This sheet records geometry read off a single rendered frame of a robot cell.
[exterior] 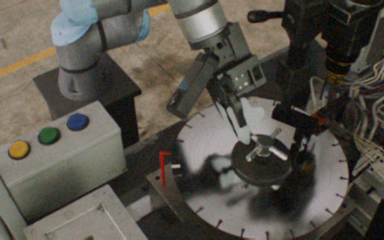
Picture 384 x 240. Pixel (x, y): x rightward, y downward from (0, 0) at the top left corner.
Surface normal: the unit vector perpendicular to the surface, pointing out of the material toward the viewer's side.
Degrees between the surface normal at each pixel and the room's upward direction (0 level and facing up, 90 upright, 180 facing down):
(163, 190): 0
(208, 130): 0
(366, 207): 90
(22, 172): 0
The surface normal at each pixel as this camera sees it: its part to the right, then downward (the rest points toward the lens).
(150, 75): 0.00, -0.69
